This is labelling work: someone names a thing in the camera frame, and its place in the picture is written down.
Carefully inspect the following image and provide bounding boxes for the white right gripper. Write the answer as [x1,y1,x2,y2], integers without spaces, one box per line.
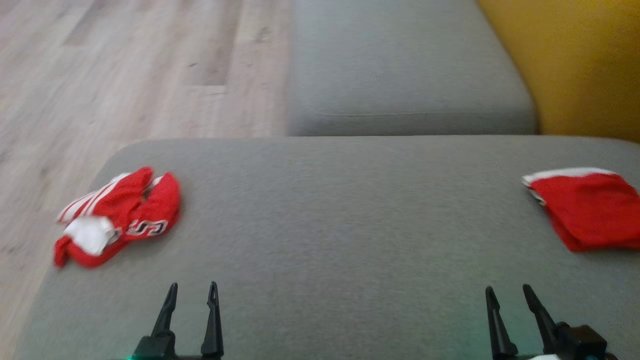
[484,283,563,360]

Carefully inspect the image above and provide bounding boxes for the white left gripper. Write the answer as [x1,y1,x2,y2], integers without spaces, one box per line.
[127,281,225,360]

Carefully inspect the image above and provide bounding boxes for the red shirt with lettering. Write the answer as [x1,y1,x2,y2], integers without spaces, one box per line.
[53,166,181,269]

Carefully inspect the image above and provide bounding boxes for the red white sports shirt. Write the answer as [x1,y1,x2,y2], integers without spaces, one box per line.
[521,167,640,253]

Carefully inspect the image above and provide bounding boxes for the large grey sofa seat cushion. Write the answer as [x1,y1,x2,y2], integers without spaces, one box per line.
[12,135,640,360]

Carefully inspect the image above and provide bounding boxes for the yellow sofa cushion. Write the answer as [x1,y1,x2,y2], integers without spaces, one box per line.
[477,0,640,143]

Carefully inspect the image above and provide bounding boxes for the small grey sofa cushion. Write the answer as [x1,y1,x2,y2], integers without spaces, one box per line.
[287,0,540,137]

